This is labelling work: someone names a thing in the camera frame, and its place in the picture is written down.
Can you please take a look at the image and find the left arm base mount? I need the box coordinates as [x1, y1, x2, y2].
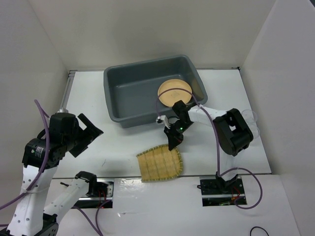
[60, 178, 114, 209]

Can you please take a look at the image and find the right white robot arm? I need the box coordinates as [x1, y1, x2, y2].
[158, 100, 253, 193]

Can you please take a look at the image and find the woven bamboo tray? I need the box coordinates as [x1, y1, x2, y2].
[136, 144, 184, 182]

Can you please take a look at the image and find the black cable loop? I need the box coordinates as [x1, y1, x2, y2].
[250, 226, 270, 236]

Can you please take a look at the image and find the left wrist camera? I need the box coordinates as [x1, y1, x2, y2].
[58, 108, 68, 113]

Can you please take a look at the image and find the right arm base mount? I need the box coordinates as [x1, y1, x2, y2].
[197, 177, 247, 207]

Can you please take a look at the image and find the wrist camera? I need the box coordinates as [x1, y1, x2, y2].
[156, 115, 171, 129]
[58, 108, 68, 113]

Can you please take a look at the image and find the clear plastic cup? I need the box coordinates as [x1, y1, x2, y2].
[241, 109, 257, 124]

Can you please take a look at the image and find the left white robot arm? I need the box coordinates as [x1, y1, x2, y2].
[0, 112, 103, 236]

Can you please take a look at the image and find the grey plastic bin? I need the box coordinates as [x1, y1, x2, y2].
[103, 55, 208, 128]

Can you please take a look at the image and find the tan wooden plate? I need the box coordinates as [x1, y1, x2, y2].
[157, 79, 192, 107]

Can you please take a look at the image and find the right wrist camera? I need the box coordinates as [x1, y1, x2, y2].
[156, 115, 171, 129]

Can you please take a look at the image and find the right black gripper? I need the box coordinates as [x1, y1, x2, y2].
[164, 119, 194, 149]

